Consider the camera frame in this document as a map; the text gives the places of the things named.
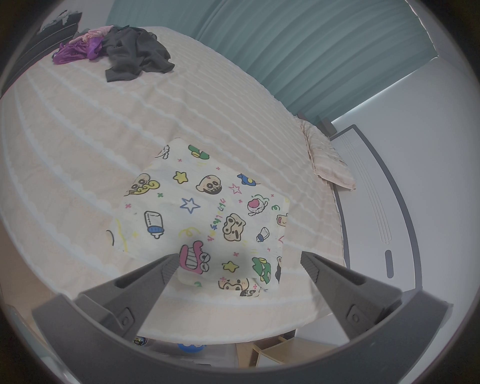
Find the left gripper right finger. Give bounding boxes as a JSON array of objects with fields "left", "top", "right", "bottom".
[{"left": 300, "top": 251, "right": 403, "bottom": 340}]

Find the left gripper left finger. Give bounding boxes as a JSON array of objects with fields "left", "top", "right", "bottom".
[{"left": 74, "top": 253, "right": 180, "bottom": 339}]

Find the white printed pyjama top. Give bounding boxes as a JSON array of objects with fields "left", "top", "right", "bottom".
[{"left": 106, "top": 138, "right": 290, "bottom": 298}]

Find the bed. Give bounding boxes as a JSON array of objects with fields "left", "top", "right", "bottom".
[{"left": 0, "top": 25, "right": 422, "bottom": 344}]

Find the pile of clothes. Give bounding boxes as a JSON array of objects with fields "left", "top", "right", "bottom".
[{"left": 52, "top": 25, "right": 176, "bottom": 83}]

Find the cream pillow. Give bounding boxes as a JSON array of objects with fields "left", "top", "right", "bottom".
[{"left": 300, "top": 119, "right": 357, "bottom": 192}]

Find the grey white bedside table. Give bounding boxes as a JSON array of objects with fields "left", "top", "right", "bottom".
[{"left": 317, "top": 116, "right": 339, "bottom": 139}]

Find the blue-green curtain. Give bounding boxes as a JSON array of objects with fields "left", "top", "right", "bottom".
[
  {"left": 106, "top": 0, "right": 223, "bottom": 39},
  {"left": 195, "top": 0, "right": 439, "bottom": 121}
]

